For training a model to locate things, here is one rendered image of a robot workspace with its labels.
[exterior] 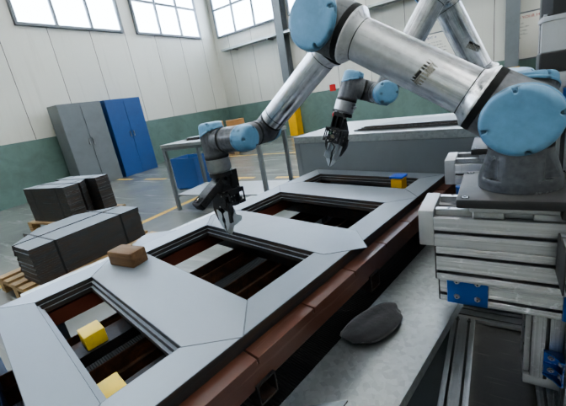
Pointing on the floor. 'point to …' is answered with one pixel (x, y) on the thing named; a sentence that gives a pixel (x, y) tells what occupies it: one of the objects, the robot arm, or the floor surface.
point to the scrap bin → (189, 171)
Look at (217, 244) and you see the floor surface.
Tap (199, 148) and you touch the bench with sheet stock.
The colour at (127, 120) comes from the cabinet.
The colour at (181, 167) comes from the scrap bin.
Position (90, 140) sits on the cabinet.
